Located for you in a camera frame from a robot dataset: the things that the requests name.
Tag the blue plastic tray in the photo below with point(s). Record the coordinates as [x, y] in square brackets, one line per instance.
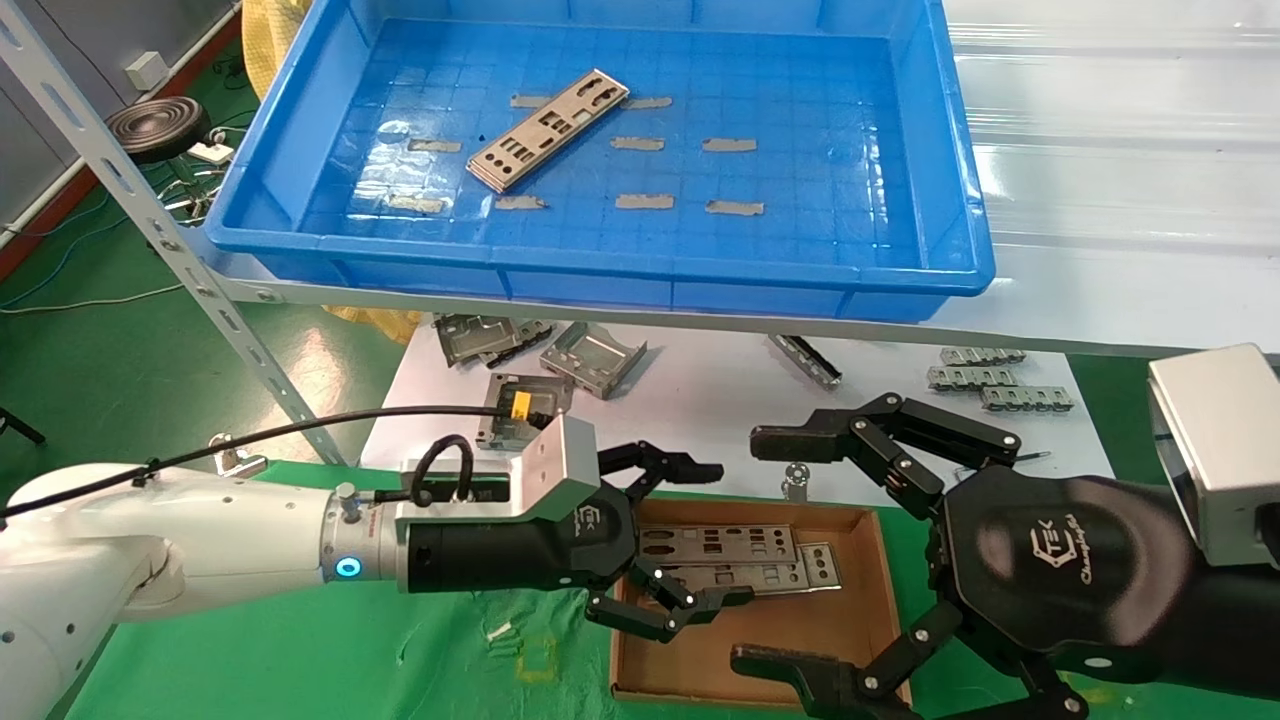
[800, 250]

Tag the grey U-shaped metal bracket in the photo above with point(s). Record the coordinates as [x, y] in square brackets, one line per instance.
[592, 360]

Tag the small white scrap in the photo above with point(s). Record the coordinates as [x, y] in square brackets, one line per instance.
[497, 632]

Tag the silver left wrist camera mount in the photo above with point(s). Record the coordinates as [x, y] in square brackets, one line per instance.
[560, 460]

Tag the grey flat metal frame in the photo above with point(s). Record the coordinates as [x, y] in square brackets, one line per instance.
[488, 430]

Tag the grey perforated rack post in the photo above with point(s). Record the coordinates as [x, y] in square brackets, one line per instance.
[130, 190]

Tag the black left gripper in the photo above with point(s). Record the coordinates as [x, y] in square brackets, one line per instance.
[520, 555]

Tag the thin black stick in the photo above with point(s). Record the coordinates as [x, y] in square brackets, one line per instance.
[1035, 456]

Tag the silver binder clip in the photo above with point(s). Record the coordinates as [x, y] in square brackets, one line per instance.
[245, 467]
[795, 490]

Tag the grey tape strip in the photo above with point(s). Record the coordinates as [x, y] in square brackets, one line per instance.
[415, 204]
[650, 102]
[734, 208]
[637, 143]
[435, 146]
[521, 203]
[729, 145]
[530, 101]
[644, 201]

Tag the black stand leg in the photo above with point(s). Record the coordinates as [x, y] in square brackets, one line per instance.
[20, 428]

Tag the silver metal I/O shield plate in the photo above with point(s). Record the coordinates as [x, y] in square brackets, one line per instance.
[484, 172]
[730, 588]
[688, 548]

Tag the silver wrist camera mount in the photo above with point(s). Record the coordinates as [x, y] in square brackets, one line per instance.
[560, 460]
[1220, 450]

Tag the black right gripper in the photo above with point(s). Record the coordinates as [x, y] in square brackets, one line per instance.
[1060, 570]

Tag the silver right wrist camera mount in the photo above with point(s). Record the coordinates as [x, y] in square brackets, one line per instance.
[1220, 450]

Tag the grey metal connector strip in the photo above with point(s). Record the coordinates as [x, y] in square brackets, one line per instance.
[1027, 399]
[967, 378]
[982, 356]

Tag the grey metal rail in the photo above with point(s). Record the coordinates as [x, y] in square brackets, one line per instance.
[807, 365]

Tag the white board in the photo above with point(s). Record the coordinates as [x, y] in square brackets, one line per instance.
[700, 420]

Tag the green table cloth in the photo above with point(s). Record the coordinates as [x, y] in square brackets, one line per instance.
[450, 640]

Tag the grey folded metal bracket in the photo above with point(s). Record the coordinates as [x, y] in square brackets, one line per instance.
[467, 340]
[532, 333]

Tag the white wall socket box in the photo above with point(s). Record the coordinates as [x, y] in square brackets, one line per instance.
[145, 70]

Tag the black round stool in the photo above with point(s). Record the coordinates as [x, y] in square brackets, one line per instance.
[155, 125]

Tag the brown cardboard box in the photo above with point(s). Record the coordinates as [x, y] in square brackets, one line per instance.
[780, 640]

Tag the white power strip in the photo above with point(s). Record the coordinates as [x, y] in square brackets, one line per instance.
[210, 154]

